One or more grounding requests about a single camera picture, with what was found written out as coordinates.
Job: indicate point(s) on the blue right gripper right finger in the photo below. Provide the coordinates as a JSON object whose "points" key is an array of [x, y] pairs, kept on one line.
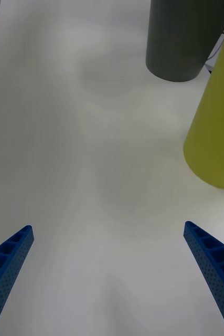
{"points": [[216, 270]]}

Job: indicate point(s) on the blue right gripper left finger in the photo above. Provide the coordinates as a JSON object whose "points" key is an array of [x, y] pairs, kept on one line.
{"points": [[4, 267]]}

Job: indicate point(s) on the yellow-green plastic bin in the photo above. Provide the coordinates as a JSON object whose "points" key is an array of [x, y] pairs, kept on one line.
{"points": [[216, 131]]}

